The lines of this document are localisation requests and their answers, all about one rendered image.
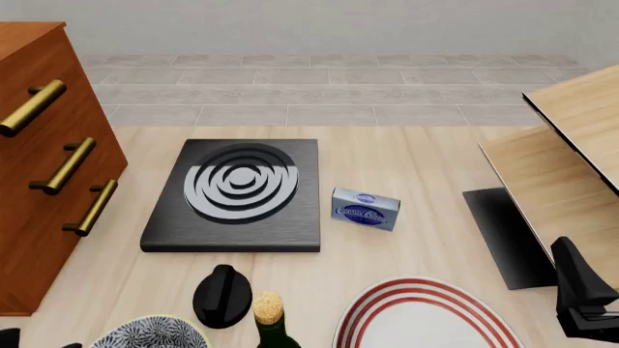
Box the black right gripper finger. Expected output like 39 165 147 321
550 235 619 317

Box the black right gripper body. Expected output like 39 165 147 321
555 304 619 336

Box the blue patterned bowl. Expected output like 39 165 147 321
88 313 215 348

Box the round black stove knob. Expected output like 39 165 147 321
192 264 254 331

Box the flat black stove plate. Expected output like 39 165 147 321
139 137 322 254

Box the wooden cabinet with drawers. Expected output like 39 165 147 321
0 20 129 316

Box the wooden cabinet drawer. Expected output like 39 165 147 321
0 125 129 315
0 26 93 160
0 81 112 262

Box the pale wooden rack black base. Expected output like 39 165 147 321
461 64 619 292

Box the white plate with red rings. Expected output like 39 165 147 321
332 275 526 348

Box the dark green bottle with cork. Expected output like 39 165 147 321
252 290 304 348

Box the blue cream cheese box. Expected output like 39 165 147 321
330 186 402 233

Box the brass drawer handle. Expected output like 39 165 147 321
28 136 98 197
0 78 68 139
61 178 120 238

